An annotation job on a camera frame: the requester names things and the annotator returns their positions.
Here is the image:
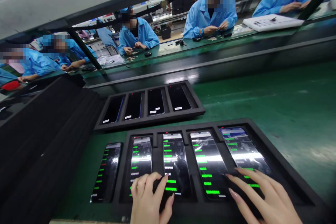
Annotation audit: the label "person's right hand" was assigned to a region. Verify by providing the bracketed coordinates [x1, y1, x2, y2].
[225, 167, 303, 224]

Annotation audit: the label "person's left hand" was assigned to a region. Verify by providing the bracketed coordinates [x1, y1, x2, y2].
[130, 172, 175, 224]

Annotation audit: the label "black foam phone tray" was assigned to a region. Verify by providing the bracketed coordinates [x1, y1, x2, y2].
[112, 118, 320, 224]
[94, 79, 206, 131]

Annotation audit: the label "black smartphone with white label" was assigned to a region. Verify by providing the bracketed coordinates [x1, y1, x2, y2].
[147, 88, 166, 116]
[167, 84, 192, 112]
[124, 92, 143, 121]
[102, 96, 124, 124]

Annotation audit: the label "stack of black foam trays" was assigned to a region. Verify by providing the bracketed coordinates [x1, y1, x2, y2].
[0, 73, 105, 224]

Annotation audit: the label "clear plastic bags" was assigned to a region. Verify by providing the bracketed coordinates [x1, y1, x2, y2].
[98, 55, 124, 66]

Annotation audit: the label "black box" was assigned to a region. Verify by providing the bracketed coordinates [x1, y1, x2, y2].
[160, 24, 172, 40]

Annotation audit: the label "red object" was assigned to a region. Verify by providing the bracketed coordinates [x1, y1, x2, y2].
[1, 81, 20, 91]

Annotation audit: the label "white foam tray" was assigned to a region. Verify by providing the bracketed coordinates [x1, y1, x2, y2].
[242, 14, 306, 32]

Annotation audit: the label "black conveyor rail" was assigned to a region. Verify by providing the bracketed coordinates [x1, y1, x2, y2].
[78, 20, 336, 89]

